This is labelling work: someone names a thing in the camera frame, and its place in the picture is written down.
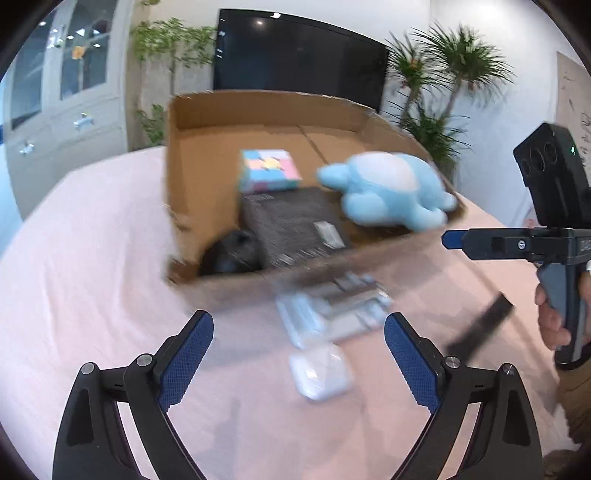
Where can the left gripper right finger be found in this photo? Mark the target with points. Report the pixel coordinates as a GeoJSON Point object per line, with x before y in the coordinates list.
{"type": "Point", "coordinates": [504, 443]}

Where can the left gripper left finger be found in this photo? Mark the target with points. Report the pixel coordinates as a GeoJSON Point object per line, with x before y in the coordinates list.
{"type": "Point", "coordinates": [92, 443]}

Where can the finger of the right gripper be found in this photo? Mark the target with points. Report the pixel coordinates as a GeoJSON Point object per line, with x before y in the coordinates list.
{"type": "Point", "coordinates": [453, 239]}
{"type": "Point", "coordinates": [480, 330]}

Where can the blue plush toy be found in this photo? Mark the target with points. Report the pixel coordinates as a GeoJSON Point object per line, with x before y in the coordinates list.
{"type": "Point", "coordinates": [381, 189]}

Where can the white folding phone stand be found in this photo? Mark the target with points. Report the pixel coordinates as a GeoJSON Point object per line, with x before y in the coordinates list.
{"type": "Point", "coordinates": [334, 311]}

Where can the white earbuds case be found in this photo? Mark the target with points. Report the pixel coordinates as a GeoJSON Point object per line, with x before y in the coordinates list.
{"type": "Point", "coordinates": [321, 373]}

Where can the black product box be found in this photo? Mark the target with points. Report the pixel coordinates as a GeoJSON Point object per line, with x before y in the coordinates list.
{"type": "Point", "coordinates": [293, 226]}

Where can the pastel puzzle cube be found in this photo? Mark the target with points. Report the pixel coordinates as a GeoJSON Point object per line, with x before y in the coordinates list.
{"type": "Point", "coordinates": [268, 170]}

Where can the black round object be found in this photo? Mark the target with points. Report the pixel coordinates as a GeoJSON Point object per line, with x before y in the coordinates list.
{"type": "Point", "coordinates": [236, 252]}

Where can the right hand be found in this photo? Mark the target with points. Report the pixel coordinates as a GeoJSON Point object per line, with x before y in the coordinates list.
{"type": "Point", "coordinates": [553, 334]}

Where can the palm plant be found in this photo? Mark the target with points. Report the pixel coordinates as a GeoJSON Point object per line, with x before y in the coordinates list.
{"type": "Point", "coordinates": [431, 70]}

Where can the pink bed sheet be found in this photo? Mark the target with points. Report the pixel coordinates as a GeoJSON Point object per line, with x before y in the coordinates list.
{"type": "Point", "coordinates": [83, 281]}

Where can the cardboard box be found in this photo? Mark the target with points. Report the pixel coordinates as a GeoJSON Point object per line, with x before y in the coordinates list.
{"type": "Point", "coordinates": [290, 136]}

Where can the black television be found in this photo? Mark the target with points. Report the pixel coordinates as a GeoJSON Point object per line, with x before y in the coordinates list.
{"type": "Point", "coordinates": [263, 50]}

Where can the white glass cabinet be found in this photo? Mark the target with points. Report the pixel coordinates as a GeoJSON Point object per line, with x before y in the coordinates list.
{"type": "Point", "coordinates": [64, 96]}

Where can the leafy green plant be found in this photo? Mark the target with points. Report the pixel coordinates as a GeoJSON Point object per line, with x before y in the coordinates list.
{"type": "Point", "coordinates": [165, 57]}

